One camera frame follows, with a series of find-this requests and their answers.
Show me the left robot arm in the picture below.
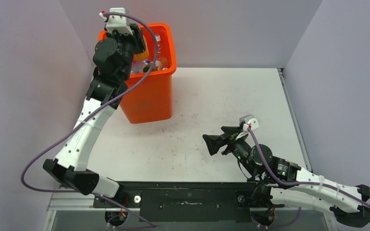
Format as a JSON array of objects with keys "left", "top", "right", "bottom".
[{"left": 43, "top": 24, "right": 146, "bottom": 207}]

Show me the green cap brown bottle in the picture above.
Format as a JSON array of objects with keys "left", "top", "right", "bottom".
[{"left": 142, "top": 61, "right": 163, "bottom": 73}]

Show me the orange plastic bin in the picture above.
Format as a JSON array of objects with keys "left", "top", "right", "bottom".
[{"left": 97, "top": 23, "right": 178, "bottom": 124}]

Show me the small orange juice bottle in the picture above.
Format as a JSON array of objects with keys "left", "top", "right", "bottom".
[{"left": 133, "top": 29, "right": 149, "bottom": 62}]

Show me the clear bottle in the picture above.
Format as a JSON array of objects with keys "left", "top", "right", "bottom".
[{"left": 155, "top": 35, "right": 168, "bottom": 70}]

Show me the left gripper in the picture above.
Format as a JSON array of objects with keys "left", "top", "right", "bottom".
[{"left": 104, "top": 24, "right": 143, "bottom": 82}]

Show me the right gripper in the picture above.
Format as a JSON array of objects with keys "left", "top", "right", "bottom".
[{"left": 202, "top": 126, "right": 258, "bottom": 176}]

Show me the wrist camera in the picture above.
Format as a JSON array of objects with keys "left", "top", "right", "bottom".
[
  {"left": 99, "top": 11, "right": 133, "bottom": 36},
  {"left": 236, "top": 115, "right": 259, "bottom": 140}
]

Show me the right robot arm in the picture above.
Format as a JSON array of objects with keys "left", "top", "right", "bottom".
[{"left": 202, "top": 124, "right": 370, "bottom": 228}]

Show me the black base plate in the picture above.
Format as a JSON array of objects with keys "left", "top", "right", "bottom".
[{"left": 70, "top": 181, "right": 332, "bottom": 223}]

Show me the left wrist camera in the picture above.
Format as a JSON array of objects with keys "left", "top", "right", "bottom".
[{"left": 99, "top": 11, "right": 133, "bottom": 36}]

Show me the blue cap pepsi bottle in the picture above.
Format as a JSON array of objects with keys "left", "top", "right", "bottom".
[{"left": 131, "top": 61, "right": 147, "bottom": 74}]

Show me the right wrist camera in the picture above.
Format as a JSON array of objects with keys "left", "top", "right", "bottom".
[{"left": 236, "top": 115, "right": 259, "bottom": 140}]

